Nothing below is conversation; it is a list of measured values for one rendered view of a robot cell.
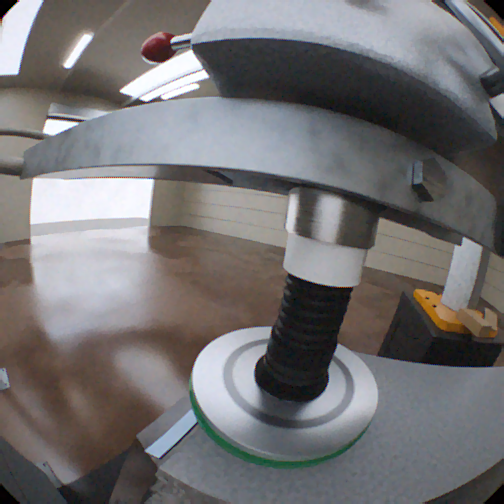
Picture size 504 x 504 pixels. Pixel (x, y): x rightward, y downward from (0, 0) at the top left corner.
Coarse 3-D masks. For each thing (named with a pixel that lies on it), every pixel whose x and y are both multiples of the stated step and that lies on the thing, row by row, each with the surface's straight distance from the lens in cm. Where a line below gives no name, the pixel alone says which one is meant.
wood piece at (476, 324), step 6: (462, 312) 107; (468, 312) 107; (474, 312) 112; (462, 318) 107; (468, 318) 103; (474, 318) 102; (480, 318) 107; (468, 324) 103; (474, 324) 100; (480, 324) 98; (486, 324) 102; (474, 330) 100; (480, 330) 98; (486, 330) 102; (480, 336) 100; (486, 336) 105
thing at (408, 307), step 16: (400, 304) 138; (416, 304) 121; (400, 320) 133; (416, 320) 110; (432, 320) 106; (400, 336) 126; (416, 336) 105; (432, 336) 92; (448, 336) 96; (464, 336) 105; (496, 336) 133; (384, 352) 144; (400, 352) 120; (416, 352) 101; (432, 352) 95; (448, 352) 100; (464, 352) 107; (480, 352) 116; (496, 352) 129
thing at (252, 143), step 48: (48, 144) 31; (96, 144) 20; (144, 144) 16; (192, 144) 14; (240, 144) 13; (288, 144) 12; (336, 144) 13; (384, 144) 14; (288, 192) 23; (384, 192) 13; (432, 192) 14; (480, 192) 21; (480, 240) 21
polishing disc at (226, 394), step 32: (224, 352) 26; (256, 352) 27; (352, 352) 32; (192, 384) 22; (224, 384) 22; (256, 384) 23; (352, 384) 26; (224, 416) 20; (256, 416) 20; (288, 416) 21; (320, 416) 22; (352, 416) 23; (256, 448) 18; (288, 448) 19; (320, 448) 20
